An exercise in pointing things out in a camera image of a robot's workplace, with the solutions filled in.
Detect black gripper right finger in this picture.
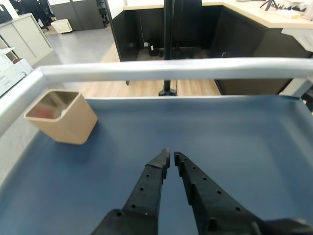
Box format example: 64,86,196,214
174,151,269,235

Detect white storage bin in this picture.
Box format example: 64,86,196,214
50,19,74,34

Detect white metal table frame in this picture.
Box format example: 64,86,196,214
0,57,313,138

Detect black office chair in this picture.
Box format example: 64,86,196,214
31,0,57,31

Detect stacked paper boxes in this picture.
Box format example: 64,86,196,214
0,47,34,96

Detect small black tripod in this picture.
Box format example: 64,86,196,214
259,0,280,12

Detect beige top office desk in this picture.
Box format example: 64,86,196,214
111,0,313,96

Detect beige plastic box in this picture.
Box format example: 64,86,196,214
23,88,99,146

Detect black stand pole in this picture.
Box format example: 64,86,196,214
158,0,179,97

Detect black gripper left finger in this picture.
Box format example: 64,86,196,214
91,147,171,235

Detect grey metal cabinet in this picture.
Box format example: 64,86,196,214
0,13,55,67

